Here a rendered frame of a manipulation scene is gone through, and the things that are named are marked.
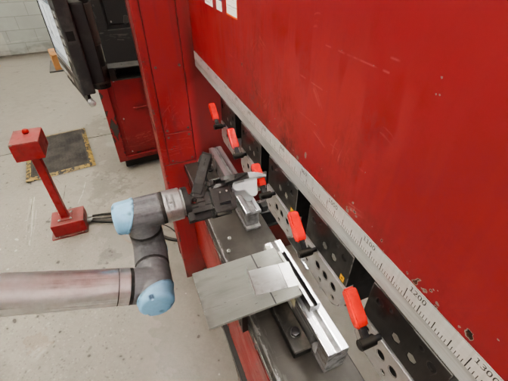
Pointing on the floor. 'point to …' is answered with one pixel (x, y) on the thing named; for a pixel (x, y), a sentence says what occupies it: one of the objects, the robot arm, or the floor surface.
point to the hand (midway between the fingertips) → (258, 175)
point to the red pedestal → (32, 139)
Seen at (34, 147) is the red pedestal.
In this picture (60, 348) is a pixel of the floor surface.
